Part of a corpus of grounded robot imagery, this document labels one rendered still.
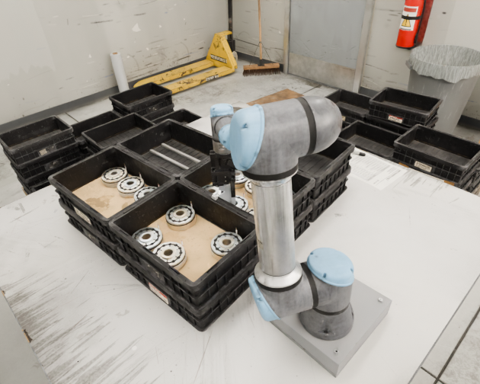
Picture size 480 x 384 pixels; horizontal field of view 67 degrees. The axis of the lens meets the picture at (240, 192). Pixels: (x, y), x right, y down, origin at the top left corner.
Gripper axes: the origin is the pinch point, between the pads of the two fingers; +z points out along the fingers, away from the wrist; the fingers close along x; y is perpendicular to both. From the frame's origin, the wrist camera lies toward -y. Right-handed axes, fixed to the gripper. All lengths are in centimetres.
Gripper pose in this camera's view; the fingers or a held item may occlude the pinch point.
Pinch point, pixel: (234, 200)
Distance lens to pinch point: 132.8
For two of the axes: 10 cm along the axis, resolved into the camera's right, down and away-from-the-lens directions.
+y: -10.0, 0.7, -0.2
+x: 0.5, 5.1, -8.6
